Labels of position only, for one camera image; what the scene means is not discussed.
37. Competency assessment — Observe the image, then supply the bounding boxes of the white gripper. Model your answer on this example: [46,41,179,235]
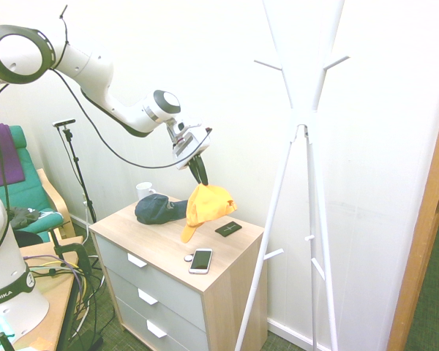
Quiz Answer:
[170,126,211,185]

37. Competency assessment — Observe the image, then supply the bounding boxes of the orange baseball cap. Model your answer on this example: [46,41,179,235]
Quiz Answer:
[180,184,238,244]

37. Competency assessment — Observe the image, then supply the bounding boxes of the dark blue baseball cap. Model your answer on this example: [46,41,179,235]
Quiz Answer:
[134,193,190,224]

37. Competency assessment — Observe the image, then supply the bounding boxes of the white mug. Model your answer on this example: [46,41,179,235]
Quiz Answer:
[135,181,157,201]

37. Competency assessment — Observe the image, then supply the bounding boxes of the black card wallet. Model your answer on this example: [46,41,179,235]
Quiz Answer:
[214,221,244,238]

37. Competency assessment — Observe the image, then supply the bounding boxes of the white smartphone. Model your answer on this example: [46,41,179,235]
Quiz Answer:
[188,248,214,275]

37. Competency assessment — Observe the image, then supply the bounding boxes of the white coat rack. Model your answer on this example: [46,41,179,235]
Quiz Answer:
[233,0,351,351]

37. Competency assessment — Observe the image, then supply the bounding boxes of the wooden dresser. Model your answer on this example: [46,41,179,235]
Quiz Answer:
[89,200,269,351]

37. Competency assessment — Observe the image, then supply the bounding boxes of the black table clamp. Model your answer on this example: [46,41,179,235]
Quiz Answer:
[47,227,93,279]

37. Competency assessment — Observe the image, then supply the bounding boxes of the green wooden armchair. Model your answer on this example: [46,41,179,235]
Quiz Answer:
[0,125,76,249]

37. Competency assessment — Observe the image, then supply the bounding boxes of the black garment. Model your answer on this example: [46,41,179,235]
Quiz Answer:
[7,206,41,230]

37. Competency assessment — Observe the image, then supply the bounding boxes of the purple cloth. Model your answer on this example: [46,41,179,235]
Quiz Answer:
[0,123,26,186]

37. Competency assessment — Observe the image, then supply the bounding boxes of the orange sticky note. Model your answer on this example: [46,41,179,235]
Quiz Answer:
[31,336,55,351]

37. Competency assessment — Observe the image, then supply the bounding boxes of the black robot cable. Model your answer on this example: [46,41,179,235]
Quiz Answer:
[0,4,212,264]

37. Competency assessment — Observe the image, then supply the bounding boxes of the black camera tripod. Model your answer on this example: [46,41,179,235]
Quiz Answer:
[60,126,98,224]

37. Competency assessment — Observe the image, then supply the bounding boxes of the grey drawer white handle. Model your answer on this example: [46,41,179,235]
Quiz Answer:
[94,233,207,333]
[113,295,209,351]
[104,266,209,351]

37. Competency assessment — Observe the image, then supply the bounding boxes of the purple cable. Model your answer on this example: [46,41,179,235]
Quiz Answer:
[23,254,88,297]

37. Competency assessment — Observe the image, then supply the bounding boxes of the yellow cable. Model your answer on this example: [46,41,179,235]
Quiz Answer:
[24,258,88,297]

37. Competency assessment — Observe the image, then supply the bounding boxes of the black floor cables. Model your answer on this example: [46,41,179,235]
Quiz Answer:
[67,255,115,350]

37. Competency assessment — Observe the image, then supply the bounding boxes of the wooden door frame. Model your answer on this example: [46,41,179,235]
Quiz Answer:
[386,78,439,351]

